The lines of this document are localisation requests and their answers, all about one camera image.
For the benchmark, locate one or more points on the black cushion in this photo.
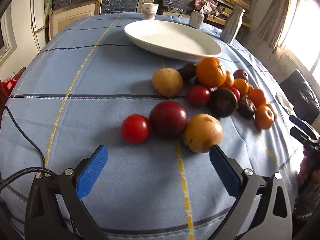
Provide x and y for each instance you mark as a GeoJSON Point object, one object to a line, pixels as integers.
{"type": "Point", "coordinates": [303, 98]}

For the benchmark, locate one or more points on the wooden framed panel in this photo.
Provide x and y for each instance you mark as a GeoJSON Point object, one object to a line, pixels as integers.
{"type": "Point", "coordinates": [60, 18]}

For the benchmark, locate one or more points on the round yellow fruit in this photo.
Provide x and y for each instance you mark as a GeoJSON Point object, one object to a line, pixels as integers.
{"type": "Point", "coordinates": [167, 82]}

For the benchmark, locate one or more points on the small red tomato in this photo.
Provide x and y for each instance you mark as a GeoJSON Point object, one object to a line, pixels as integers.
{"type": "Point", "coordinates": [236, 93]}

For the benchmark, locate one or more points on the small dark red plum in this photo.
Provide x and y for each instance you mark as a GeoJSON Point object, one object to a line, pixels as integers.
{"type": "Point", "coordinates": [241, 74]}

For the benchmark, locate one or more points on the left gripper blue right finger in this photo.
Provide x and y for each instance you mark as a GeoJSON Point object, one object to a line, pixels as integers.
{"type": "Point", "coordinates": [228, 170]}

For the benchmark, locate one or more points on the red patterned cloth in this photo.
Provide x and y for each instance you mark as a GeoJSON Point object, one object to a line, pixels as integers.
{"type": "Point", "coordinates": [8, 85]}

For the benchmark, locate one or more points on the white floral napkin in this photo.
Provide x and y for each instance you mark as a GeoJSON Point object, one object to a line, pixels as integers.
{"type": "Point", "coordinates": [284, 102]}

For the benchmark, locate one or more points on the white paper cup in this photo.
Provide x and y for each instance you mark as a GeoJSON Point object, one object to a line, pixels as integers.
{"type": "Point", "coordinates": [149, 11]}

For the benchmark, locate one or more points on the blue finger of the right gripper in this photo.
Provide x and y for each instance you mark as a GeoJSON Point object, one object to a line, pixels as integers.
{"type": "Point", "coordinates": [305, 127]}
{"type": "Point", "coordinates": [304, 135]}

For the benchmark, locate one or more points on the pale orange fruit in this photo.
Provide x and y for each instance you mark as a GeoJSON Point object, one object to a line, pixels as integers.
{"type": "Point", "coordinates": [229, 82]}

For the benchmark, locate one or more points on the white oval plate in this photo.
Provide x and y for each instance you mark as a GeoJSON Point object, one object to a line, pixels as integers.
{"type": "Point", "coordinates": [173, 40]}

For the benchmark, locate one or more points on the large dark red plum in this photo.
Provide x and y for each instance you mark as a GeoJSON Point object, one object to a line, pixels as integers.
{"type": "Point", "coordinates": [168, 119]}

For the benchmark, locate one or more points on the small orange tangerine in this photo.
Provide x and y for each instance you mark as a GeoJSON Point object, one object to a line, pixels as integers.
{"type": "Point", "coordinates": [242, 86]}

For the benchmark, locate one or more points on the large orange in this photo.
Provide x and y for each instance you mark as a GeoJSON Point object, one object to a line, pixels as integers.
{"type": "Point", "coordinates": [210, 72]}

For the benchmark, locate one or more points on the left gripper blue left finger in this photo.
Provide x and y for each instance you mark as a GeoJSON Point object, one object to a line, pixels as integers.
{"type": "Point", "coordinates": [90, 170]}

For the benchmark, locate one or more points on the person's right hand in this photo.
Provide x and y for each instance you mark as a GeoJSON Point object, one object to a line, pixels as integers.
{"type": "Point", "coordinates": [307, 173]}

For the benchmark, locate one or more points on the orange persimmon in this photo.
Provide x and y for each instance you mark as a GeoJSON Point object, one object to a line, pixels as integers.
{"type": "Point", "coordinates": [264, 117]}

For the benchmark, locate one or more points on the dark purple passion fruit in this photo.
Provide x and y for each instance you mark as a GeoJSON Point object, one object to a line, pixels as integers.
{"type": "Point", "coordinates": [222, 103]}

